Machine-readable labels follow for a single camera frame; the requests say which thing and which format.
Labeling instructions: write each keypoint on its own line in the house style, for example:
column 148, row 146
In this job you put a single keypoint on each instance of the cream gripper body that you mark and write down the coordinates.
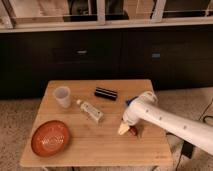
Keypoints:
column 124, row 127

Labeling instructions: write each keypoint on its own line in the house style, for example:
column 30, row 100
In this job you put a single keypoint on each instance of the red pepper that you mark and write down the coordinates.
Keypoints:
column 133, row 130

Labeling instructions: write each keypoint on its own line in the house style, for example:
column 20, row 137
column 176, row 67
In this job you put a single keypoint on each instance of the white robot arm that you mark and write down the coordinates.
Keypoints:
column 145, row 107

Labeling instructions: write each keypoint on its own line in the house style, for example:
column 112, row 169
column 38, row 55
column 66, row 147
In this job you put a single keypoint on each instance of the blue object under arm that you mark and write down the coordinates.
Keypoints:
column 128, row 102

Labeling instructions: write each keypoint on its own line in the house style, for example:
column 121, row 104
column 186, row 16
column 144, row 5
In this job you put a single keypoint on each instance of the white tube bottle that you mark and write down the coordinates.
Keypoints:
column 93, row 112

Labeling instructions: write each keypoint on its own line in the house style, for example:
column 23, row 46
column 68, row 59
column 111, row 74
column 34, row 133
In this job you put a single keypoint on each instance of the black rectangular block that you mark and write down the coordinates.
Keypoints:
column 105, row 93

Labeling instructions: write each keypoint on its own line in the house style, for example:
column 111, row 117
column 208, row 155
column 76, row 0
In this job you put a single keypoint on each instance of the wooden table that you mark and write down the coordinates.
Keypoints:
column 98, row 144

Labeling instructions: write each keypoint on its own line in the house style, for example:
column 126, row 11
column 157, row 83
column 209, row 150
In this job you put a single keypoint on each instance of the translucent plastic cup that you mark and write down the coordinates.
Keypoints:
column 62, row 95

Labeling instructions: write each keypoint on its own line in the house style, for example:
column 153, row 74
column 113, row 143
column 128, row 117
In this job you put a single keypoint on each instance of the dark cabinet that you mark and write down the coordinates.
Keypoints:
column 171, row 57

